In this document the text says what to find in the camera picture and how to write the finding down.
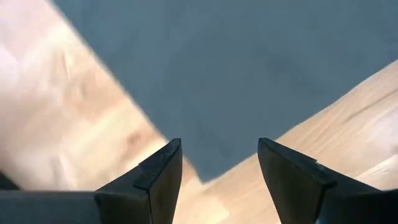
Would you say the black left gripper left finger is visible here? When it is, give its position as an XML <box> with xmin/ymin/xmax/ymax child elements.
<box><xmin>94</xmin><ymin>138</ymin><xmax>183</xmax><ymax>224</ymax></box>

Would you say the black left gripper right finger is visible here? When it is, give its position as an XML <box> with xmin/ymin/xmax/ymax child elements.
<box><xmin>257</xmin><ymin>137</ymin><xmax>382</xmax><ymax>224</ymax></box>

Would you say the grey waffle-weave towel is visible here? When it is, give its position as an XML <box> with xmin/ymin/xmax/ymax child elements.
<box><xmin>51</xmin><ymin>0</ymin><xmax>398</xmax><ymax>184</ymax></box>

